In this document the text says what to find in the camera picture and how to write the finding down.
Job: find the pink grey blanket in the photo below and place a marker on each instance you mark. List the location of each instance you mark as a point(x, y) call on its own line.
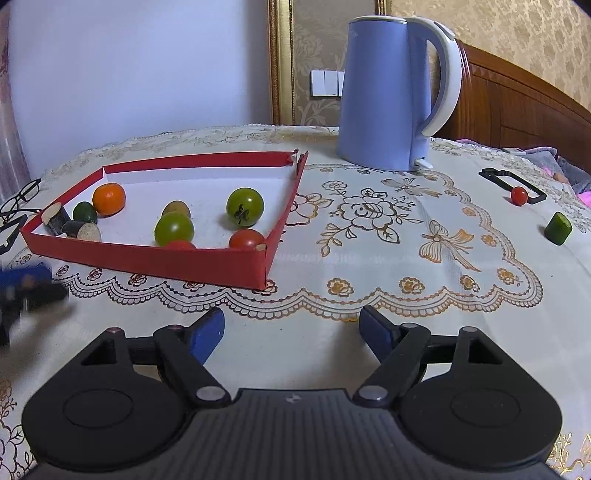
point(545, 154)

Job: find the embroidered cream tablecloth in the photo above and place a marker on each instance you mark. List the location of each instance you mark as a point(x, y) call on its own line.
point(323, 295)

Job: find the wooden headboard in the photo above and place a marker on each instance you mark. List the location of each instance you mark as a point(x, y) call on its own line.
point(508, 101)

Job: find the small green tomato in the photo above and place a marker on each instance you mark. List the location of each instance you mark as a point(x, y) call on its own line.
point(174, 228)

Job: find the black plastic frame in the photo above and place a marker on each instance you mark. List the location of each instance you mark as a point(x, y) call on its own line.
point(14, 236)
point(538, 199)

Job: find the dark eggplant piece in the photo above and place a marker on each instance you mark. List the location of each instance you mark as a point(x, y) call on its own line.
point(55, 221)

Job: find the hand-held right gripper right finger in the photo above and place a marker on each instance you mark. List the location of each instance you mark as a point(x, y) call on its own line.
point(376, 332)

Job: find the black eyeglasses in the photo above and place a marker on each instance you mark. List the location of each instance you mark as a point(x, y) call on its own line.
point(21, 196)

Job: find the large green tomato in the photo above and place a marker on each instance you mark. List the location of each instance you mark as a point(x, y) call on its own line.
point(244, 207)

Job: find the gold wall moulding frame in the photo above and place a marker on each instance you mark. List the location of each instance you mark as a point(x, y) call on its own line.
point(281, 69)

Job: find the red cardboard box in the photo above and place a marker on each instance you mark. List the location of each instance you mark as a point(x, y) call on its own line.
point(184, 267)

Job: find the blue electric kettle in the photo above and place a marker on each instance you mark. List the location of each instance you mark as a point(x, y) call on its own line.
point(383, 92)

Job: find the white wall switch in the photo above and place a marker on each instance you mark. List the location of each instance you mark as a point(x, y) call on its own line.
point(328, 83)

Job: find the small red cherry tomato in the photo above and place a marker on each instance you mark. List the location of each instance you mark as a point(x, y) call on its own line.
point(519, 196)

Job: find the brown kiwi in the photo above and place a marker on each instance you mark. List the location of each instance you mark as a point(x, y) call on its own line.
point(175, 207)

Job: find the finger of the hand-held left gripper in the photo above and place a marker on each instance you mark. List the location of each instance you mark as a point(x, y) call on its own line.
point(25, 276)
point(44, 296)

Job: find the pink patterned curtain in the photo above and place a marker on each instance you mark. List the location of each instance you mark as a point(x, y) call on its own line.
point(7, 115)

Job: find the green cucumber piece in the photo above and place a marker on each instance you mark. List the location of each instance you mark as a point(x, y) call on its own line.
point(85, 212)
point(557, 228)

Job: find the orange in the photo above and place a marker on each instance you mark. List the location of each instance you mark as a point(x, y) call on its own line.
point(109, 199)

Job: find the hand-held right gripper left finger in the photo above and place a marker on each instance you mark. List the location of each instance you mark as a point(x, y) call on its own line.
point(207, 334)

